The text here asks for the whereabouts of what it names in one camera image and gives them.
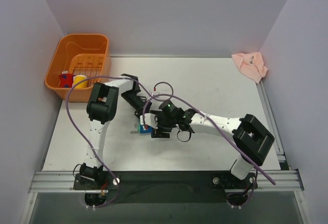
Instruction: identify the aluminium frame rail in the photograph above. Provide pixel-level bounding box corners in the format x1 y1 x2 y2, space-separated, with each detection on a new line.
29 170 304 193

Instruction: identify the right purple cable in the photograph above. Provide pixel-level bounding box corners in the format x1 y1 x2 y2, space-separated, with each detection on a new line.
142 94 277 207

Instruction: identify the yellow rolled towel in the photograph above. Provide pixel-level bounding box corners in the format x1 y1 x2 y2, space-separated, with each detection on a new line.
73 75 88 89

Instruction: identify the orange plastic basket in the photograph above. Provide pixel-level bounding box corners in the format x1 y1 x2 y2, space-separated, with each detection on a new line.
45 33 111 100

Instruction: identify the purple cable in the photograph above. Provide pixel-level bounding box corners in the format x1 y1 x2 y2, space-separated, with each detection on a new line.
66 75 175 208
142 94 277 207

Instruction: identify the red rolled towel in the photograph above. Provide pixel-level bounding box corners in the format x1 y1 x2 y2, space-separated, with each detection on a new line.
59 71 74 88

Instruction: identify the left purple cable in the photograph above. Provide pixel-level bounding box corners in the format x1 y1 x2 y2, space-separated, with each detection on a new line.
66 75 175 208

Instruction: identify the pink crumpled towel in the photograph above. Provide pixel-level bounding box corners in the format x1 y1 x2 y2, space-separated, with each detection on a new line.
232 52 268 84

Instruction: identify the green blue yellow towel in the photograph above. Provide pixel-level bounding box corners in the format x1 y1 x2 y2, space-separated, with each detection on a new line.
136 122 153 134

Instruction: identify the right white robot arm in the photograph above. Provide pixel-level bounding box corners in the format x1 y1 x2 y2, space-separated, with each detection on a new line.
140 100 275 188

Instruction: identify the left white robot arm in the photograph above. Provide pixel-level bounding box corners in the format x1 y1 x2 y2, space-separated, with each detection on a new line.
79 74 151 189

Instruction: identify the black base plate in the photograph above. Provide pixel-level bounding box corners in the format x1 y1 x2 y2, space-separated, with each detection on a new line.
84 182 257 207

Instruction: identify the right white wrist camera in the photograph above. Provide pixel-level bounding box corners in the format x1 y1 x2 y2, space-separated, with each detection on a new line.
140 113 158 129

